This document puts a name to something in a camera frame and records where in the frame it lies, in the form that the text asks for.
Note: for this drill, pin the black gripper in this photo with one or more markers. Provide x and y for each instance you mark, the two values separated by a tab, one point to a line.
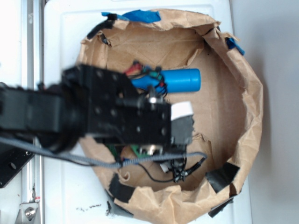
114	112

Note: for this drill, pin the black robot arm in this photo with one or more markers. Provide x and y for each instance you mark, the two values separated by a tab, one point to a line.
49	114

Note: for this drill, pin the blue toy bottle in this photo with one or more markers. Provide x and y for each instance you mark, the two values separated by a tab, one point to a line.
170	81

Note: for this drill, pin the blue masking tape piece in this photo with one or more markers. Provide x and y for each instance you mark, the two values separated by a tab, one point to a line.
135	16

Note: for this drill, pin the brown paper bag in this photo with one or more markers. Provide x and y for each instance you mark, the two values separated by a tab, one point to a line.
228	113

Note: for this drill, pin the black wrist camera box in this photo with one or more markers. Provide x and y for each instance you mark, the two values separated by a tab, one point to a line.
181	123

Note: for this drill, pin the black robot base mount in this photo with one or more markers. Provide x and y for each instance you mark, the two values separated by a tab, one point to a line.
12	161

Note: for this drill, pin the aluminium extrusion rail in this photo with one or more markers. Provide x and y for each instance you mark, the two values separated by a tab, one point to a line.
32	188

